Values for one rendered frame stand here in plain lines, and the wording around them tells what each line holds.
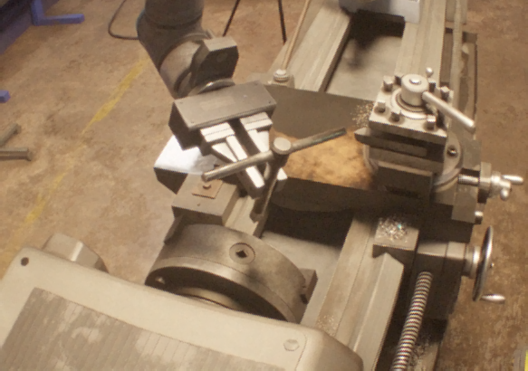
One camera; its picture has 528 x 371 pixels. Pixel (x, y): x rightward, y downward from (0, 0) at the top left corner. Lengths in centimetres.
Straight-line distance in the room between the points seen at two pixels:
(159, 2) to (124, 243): 188
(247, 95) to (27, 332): 45
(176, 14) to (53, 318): 45
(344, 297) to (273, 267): 41
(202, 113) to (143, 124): 240
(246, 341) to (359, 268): 72
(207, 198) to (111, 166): 158
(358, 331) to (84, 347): 68
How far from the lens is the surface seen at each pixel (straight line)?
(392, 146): 126
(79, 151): 319
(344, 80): 205
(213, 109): 81
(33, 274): 80
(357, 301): 130
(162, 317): 70
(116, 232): 269
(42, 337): 73
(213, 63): 82
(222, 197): 146
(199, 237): 93
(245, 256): 92
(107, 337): 70
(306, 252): 154
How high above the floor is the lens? 190
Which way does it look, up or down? 44 degrees down
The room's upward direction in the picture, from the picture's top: 7 degrees counter-clockwise
